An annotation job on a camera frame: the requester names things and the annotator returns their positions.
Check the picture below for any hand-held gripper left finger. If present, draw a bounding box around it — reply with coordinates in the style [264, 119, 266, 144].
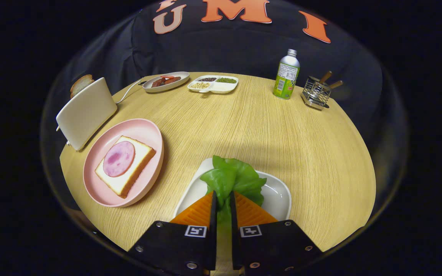
[128, 191, 218, 276]

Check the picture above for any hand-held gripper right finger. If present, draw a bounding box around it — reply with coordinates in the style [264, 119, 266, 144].
[229, 191, 324, 276]

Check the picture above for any green lettuce leaf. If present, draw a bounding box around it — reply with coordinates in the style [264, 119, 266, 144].
[200, 155, 267, 234]

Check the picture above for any toasted bread slice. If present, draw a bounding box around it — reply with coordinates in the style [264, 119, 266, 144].
[70, 74, 95, 98]

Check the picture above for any white square plate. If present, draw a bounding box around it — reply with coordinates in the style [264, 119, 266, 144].
[174, 158, 292, 222]

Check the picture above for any white bread slice with crust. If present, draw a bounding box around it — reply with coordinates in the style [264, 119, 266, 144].
[95, 135, 157, 199]

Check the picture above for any pink ham slice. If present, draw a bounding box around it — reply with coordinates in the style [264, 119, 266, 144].
[103, 141, 135, 177]

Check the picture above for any pink round plate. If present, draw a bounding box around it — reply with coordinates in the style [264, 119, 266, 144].
[83, 118, 164, 208]

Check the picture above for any white divided dish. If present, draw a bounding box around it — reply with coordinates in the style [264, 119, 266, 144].
[187, 75, 239, 95]

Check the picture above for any small white round plate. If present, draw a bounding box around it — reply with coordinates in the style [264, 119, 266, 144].
[143, 71, 190, 93]

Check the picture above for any green and silver bottle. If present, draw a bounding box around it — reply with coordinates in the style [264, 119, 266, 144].
[273, 49, 300, 100]

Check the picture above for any white toaster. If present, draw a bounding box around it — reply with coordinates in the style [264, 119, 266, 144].
[56, 77, 118, 151]

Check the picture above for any black backdrop cloth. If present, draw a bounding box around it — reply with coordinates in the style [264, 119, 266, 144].
[64, 0, 383, 127]

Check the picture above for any white toaster cable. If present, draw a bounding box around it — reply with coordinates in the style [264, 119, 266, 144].
[115, 79, 147, 105]

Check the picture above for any metal wire utensil holder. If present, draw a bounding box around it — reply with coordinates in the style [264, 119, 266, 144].
[301, 76, 332, 111]

